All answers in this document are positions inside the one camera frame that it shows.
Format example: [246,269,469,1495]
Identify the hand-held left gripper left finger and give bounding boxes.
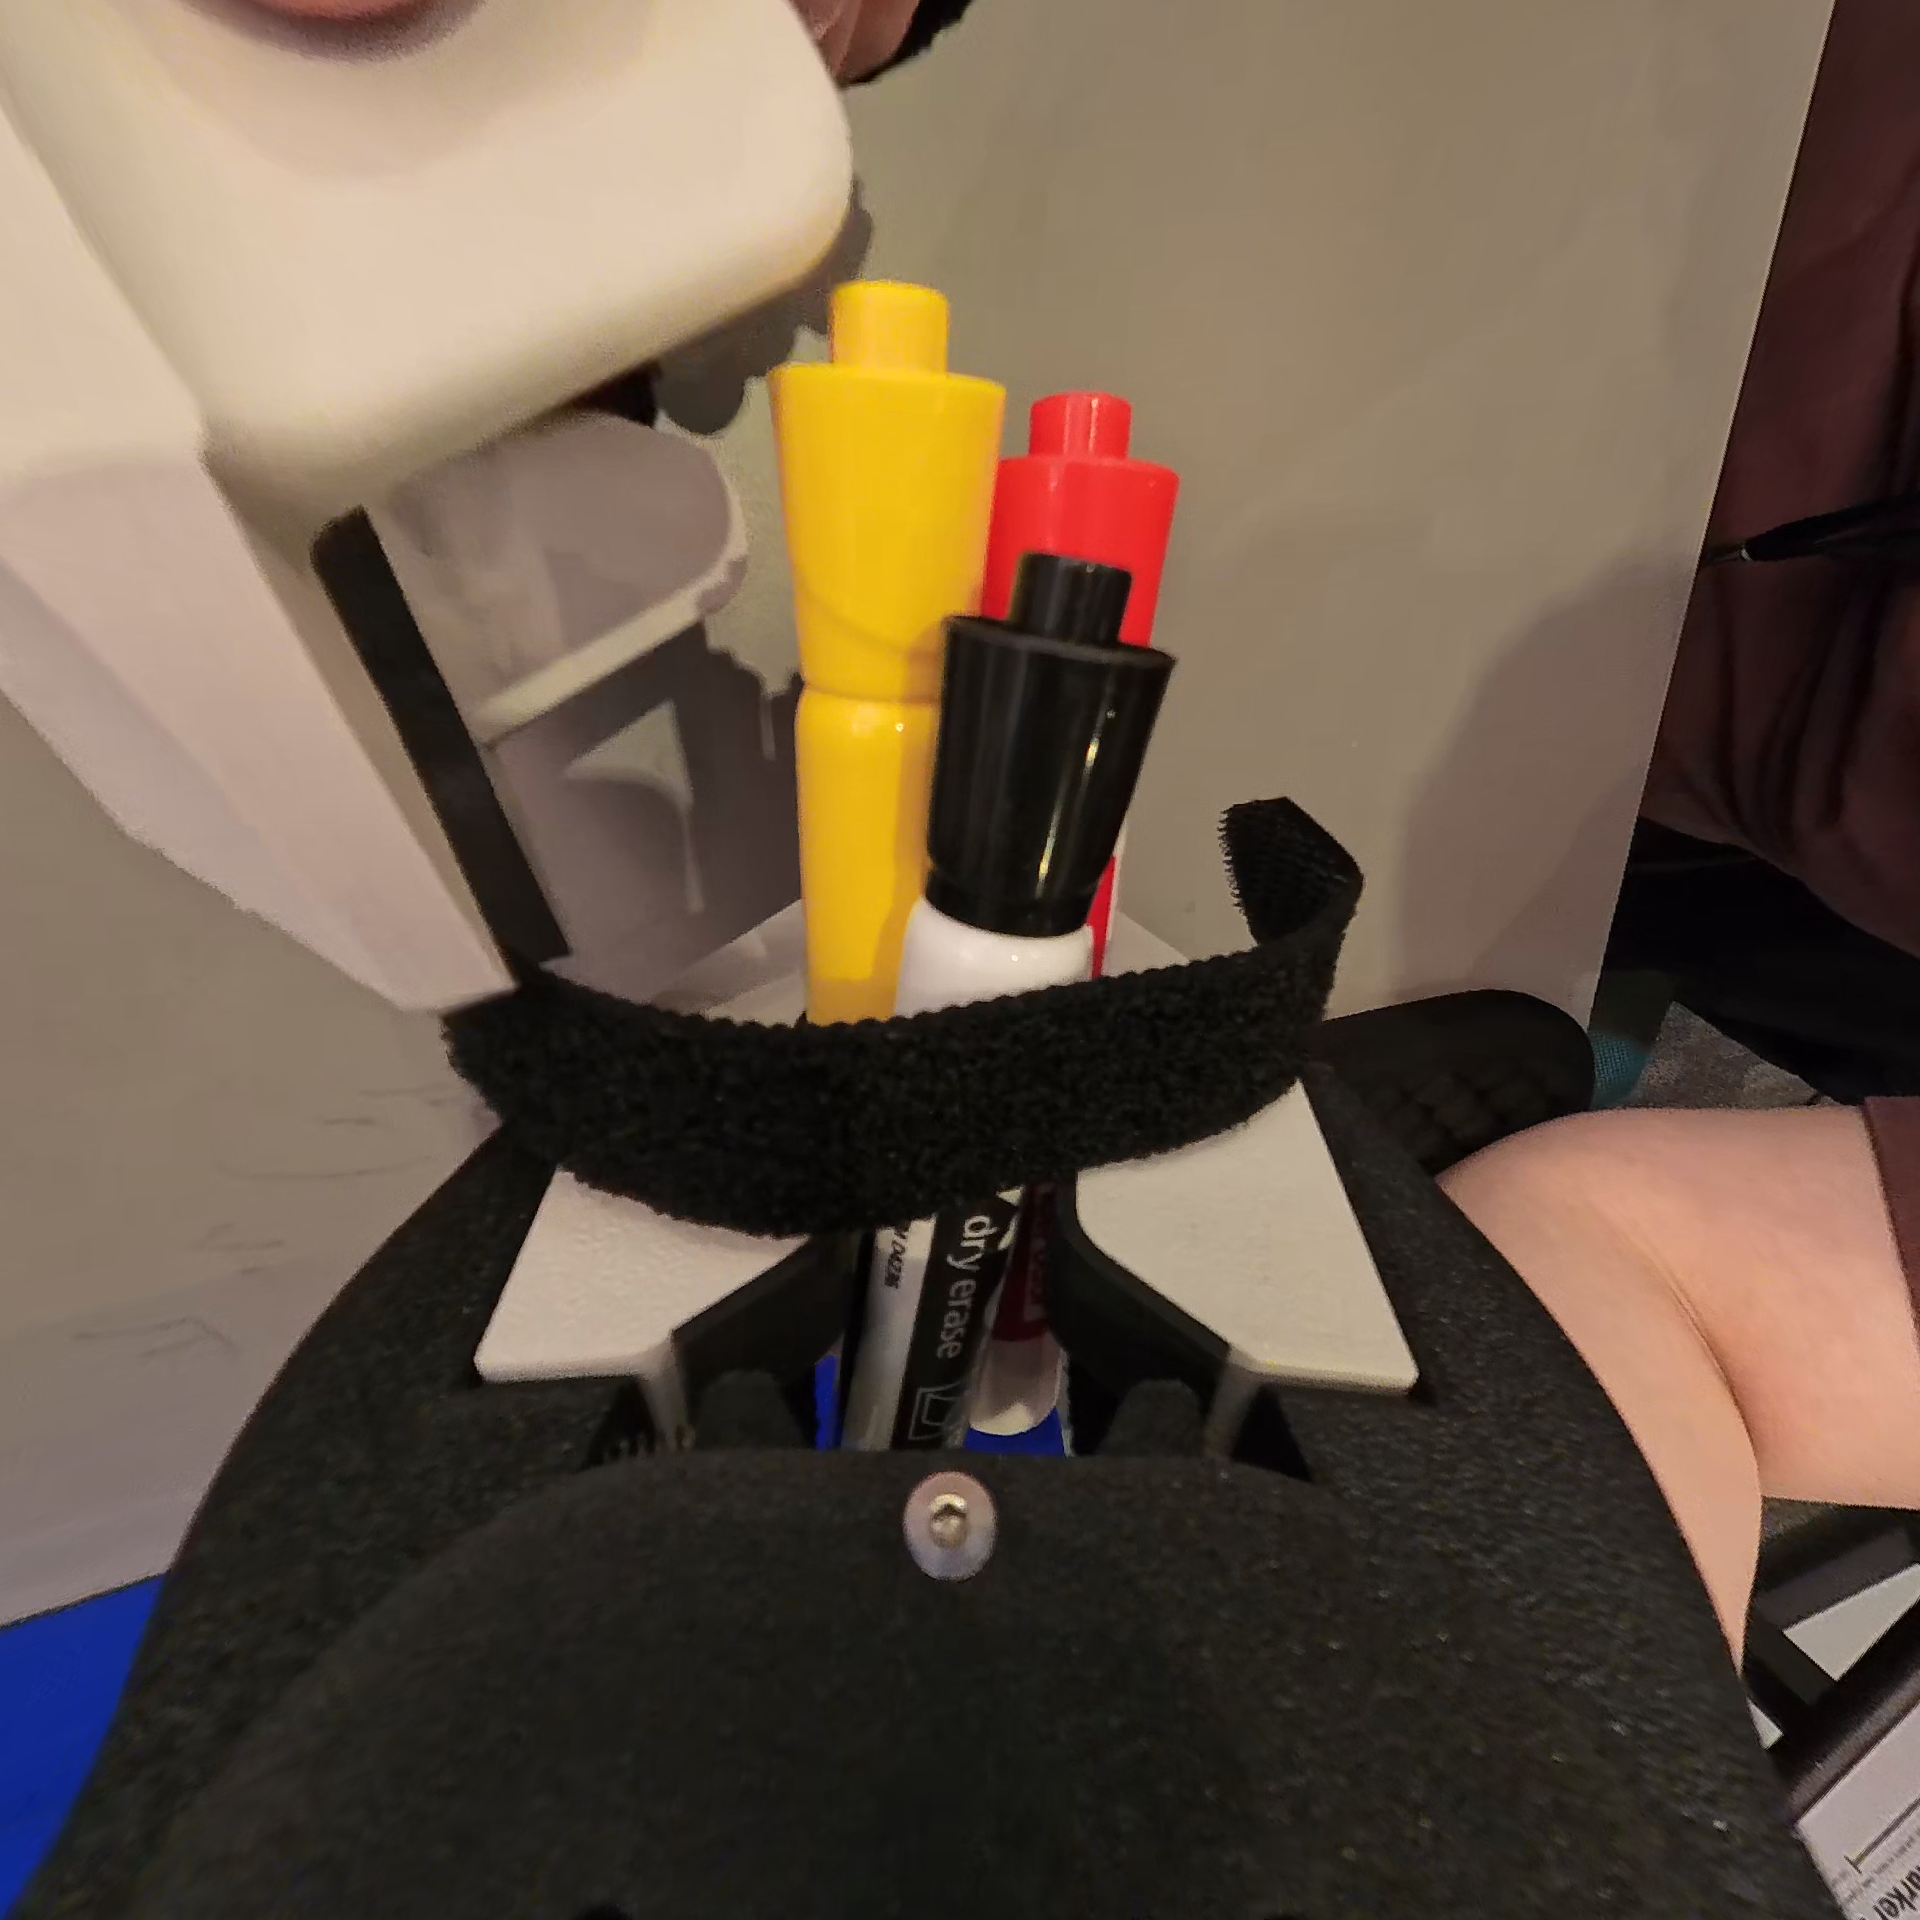
[474,897,866,1450]

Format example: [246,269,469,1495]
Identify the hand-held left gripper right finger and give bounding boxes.
[1054,908,1421,1450]

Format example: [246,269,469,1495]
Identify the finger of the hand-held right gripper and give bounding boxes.
[372,410,753,741]
[0,93,572,1012]

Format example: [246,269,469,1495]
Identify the yellow marker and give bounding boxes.
[768,279,1011,1023]

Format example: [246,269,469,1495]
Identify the black hook-and-loop strap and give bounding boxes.
[440,798,1366,1239]

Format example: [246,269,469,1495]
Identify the red cap marker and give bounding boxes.
[968,394,1181,1443]

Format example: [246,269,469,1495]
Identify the black cap marker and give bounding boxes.
[833,551,1177,1453]

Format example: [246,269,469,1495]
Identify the person's left forearm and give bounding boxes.
[1438,1101,1920,1666]

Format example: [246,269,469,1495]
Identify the person's right hand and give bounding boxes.
[816,0,910,86]

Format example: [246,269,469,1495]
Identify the dark trousers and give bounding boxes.
[1597,815,1920,1105]

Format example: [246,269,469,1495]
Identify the blue plastic bin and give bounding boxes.
[0,1573,170,1920]

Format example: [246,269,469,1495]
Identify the black framed tag sign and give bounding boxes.
[1747,1558,1920,1920]

